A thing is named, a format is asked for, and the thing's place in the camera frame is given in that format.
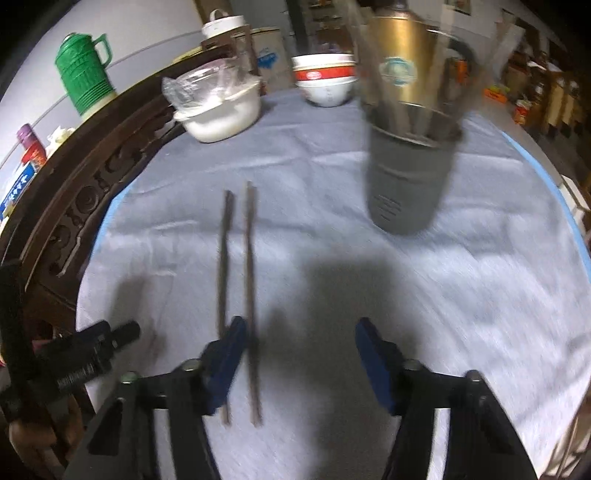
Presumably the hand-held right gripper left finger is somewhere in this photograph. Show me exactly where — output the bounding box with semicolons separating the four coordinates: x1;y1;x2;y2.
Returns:
62;316;248;480

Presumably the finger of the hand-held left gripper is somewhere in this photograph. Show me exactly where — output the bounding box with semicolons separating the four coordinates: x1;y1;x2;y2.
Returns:
95;320;142;352

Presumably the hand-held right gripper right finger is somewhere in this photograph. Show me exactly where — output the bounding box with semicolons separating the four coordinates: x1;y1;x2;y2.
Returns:
355;318;539;480

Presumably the grey chopstick holder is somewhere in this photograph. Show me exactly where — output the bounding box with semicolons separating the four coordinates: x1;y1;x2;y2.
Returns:
362;99;464;237

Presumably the person's left hand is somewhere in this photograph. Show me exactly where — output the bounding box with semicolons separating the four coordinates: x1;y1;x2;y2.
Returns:
7;393;90;480

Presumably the grey towel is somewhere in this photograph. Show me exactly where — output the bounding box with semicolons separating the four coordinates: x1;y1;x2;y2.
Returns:
76;88;591;480

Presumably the dark carved wooden bench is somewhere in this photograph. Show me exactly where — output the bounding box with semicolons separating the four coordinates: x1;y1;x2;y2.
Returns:
0;46;269;352

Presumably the blue box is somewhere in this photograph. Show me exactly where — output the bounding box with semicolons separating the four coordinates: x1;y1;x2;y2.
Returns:
0;161;38;219

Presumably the red can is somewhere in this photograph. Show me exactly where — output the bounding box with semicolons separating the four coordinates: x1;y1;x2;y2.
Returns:
21;142;48;168

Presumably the white tissue pack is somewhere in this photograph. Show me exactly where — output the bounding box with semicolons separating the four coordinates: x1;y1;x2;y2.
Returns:
46;127;75;156

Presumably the purple bottle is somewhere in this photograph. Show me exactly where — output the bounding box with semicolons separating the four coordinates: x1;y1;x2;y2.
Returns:
17;124;47;160

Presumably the green thermos flask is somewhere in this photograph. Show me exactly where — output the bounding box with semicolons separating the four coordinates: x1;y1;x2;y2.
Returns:
55;33;116;116

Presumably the clear plastic bag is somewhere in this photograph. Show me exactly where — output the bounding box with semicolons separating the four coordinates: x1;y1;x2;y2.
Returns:
161;58;260;117

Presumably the plain white bowl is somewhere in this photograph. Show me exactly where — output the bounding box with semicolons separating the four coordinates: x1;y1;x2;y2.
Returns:
298;78;359;109

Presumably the red banded white bowl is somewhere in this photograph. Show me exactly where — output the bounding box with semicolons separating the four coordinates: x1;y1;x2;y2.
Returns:
292;54;358;86

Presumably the white chest freezer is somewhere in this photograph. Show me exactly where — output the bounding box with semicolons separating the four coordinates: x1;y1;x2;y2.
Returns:
231;27;297;94

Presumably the dark wooden chair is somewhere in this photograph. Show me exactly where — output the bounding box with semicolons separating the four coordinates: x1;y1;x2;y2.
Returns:
200;27;260;80

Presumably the gold electric kettle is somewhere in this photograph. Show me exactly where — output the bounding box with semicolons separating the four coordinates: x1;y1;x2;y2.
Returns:
362;13;477;112

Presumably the white basket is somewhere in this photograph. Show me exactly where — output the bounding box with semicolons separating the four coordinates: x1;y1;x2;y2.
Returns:
202;9;246;40

